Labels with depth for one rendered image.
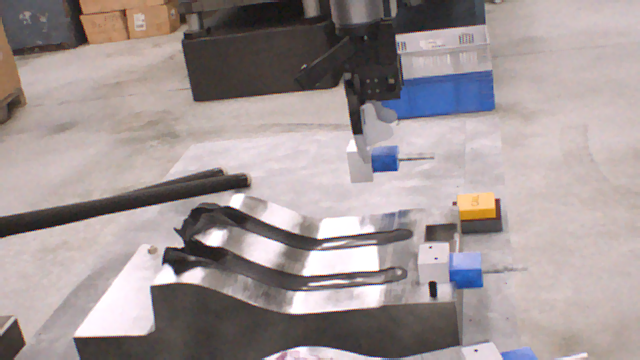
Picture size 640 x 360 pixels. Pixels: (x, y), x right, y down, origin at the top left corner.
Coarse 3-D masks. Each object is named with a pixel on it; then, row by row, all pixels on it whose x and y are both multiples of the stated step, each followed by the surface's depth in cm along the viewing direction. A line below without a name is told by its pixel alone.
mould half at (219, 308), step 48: (240, 240) 113; (144, 288) 117; (192, 288) 102; (240, 288) 103; (384, 288) 102; (96, 336) 107; (144, 336) 106; (192, 336) 105; (240, 336) 103; (288, 336) 102; (336, 336) 101; (384, 336) 100; (432, 336) 99
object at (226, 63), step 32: (192, 0) 500; (224, 0) 495; (256, 0) 492; (288, 0) 538; (320, 0) 561; (192, 32) 506; (224, 32) 510; (256, 32) 498; (288, 32) 494; (320, 32) 491; (192, 64) 512; (224, 64) 508; (256, 64) 505; (288, 64) 502; (224, 96) 517
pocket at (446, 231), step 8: (432, 224) 116; (440, 224) 115; (448, 224) 115; (456, 224) 115; (424, 232) 114; (432, 232) 116; (440, 232) 116; (448, 232) 116; (456, 232) 115; (424, 240) 113; (432, 240) 116; (440, 240) 116; (448, 240) 116
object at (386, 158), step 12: (348, 156) 128; (372, 156) 128; (384, 156) 127; (396, 156) 127; (408, 156) 128; (420, 156) 128; (432, 156) 128; (348, 168) 129; (360, 168) 128; (372, 168) 128; (384, 168) 128; (396, 168) 128; (360, 180) 129; (372, 180) 129
